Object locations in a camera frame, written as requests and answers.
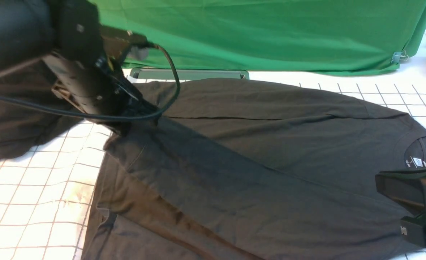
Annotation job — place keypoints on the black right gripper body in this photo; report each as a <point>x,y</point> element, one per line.
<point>408,189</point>

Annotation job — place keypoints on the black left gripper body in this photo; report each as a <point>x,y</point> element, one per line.
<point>102,90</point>

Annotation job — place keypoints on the dark gray long-sleeve shirt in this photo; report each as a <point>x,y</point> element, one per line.
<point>253,170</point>

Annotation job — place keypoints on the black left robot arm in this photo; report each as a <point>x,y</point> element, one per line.
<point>84,55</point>

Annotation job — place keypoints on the gray metal tray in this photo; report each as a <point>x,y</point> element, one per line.
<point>184,74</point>

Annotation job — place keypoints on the pile of dark clothes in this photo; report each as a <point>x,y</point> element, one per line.
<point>20,128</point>

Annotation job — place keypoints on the white grid table mat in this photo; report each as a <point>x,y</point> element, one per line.
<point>45,195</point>

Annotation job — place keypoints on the binder clip on cloth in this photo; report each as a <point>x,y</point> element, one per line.
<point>399,57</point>

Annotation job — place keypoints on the green backdrop cloth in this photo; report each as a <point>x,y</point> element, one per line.
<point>334,37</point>

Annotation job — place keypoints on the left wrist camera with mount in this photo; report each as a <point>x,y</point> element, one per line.
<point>120,44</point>

